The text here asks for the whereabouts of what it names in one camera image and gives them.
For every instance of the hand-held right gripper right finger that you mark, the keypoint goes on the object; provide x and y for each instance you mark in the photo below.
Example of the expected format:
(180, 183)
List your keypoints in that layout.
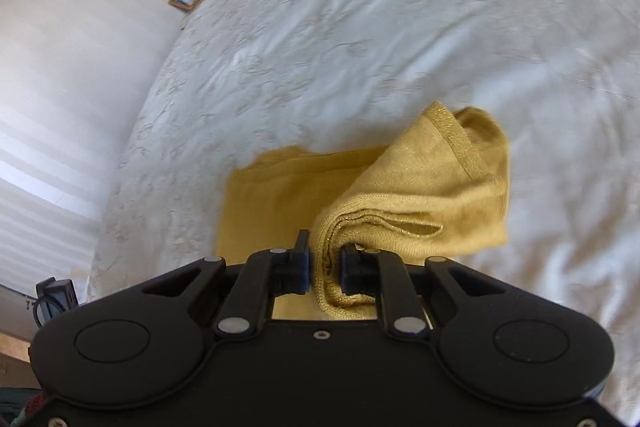
(347, 274)

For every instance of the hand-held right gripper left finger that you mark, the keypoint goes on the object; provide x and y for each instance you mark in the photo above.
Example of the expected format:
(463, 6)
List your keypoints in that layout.
(301, 274)

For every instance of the yellow knit top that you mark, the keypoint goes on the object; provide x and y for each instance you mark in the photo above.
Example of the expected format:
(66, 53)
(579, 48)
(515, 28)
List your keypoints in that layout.
(425, 187)

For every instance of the white embroidered bedspread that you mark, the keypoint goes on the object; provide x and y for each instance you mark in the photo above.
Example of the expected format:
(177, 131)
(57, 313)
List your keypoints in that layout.
(400, 17)

